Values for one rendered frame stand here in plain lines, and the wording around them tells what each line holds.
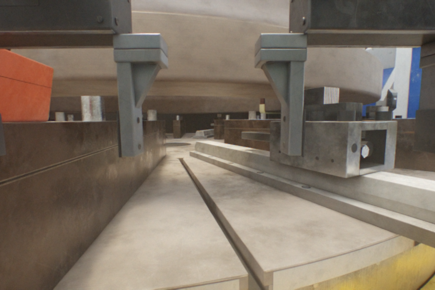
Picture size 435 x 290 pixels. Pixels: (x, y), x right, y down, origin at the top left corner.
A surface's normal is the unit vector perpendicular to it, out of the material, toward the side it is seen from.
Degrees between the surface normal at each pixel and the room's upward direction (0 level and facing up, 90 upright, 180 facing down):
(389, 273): 90
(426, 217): 90
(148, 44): 90
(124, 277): 0
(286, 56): 90
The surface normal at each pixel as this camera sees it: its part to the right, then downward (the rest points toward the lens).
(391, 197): -0.84, -0.26
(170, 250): -0.01, -0.99
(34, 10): 0.02, 0.11
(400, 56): 0.44, 0.10
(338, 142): -0.89, 0.06
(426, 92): -1.00, 0.01
